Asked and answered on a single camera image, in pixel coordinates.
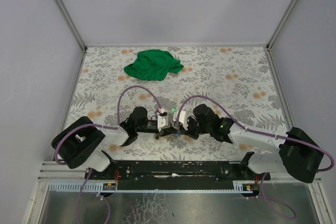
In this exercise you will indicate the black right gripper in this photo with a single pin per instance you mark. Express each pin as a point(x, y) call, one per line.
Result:
point(185, 130)

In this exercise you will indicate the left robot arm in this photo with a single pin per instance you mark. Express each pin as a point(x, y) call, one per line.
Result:
point(78, 145)

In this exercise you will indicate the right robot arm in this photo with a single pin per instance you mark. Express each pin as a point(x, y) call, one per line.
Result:
point(294, 153)

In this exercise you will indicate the floral table mat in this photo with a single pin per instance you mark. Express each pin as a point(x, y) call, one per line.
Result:
point(230, 80)

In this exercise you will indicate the green crumpled cloth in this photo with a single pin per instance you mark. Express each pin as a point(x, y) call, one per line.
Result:
point(153, 65)

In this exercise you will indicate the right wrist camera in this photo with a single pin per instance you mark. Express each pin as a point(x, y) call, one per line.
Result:
point(180, 119)

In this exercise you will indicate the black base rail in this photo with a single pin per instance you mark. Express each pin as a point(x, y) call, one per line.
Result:
point(175, 175)

